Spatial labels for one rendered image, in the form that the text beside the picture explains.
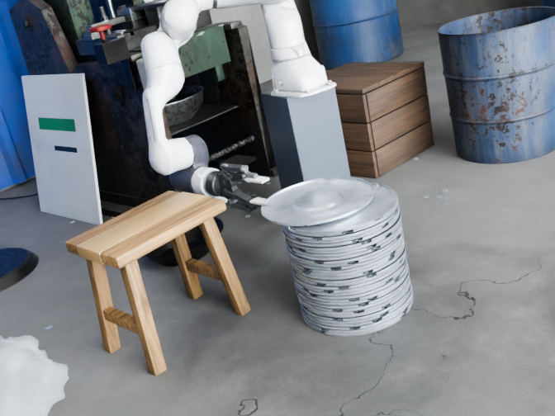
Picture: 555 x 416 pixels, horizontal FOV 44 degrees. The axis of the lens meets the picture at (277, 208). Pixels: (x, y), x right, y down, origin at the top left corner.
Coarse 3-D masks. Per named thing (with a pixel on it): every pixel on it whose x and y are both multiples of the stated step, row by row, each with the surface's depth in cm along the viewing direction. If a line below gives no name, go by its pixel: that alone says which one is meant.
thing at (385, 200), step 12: (384, 192) 170; (372, 204) 164; (384, 204) 163; (396, 204) 161; (348, 216) 161; (360, 216) 159; (384, 216) 156; (288, 228) 161; (312, 228) 159; (324, 228) 157; (336, 228) 156; (348, 228) 153
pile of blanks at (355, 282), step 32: (384, 224) 157; (320, 256) 158; (352, 256) 156; (384, 256) 159; (320, 288) 161; (352, 288) 161; (384, 288) 161; (320, 320) 166; (352, 320) 162; (384, 320) 163
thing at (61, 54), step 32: (32, 0) 268; (32, 32) 275; (32, 64) 286; (64, 64) 268; (96, 64) 252; (96, 96) 263; (128, 96) 247; (96, 128) 273; (128, 128) 256; (96, 160) 284; (128, 160) 266; (128, 192) 276; (160, 192) 259
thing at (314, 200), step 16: (288, 192) 181; (304, 192) 179; (320, 192) 175; (336, 192) 172; (352, 192) 172; (368, 192) 170; (272, 208) 173; (288, 208) 171; (304, 208) 167; (320, 208) 166; (336, 208) 165; (352, 208) 163; (288, 224) 161
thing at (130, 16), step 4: (124, 8) 260; (128, 8) 257; (120, 12) 261; (124, 12) 260; (128, 12) 258; (132, 12) 257; (136, 12) 259; (140, 12) 260; (144, 12) 261; (120, 16) 262; (124, 16) 260; (128, 16) 259; (132, 16) 258; (136, 16) 259; (140, 16) 260; (144, 16) 261; (128, 20) 260
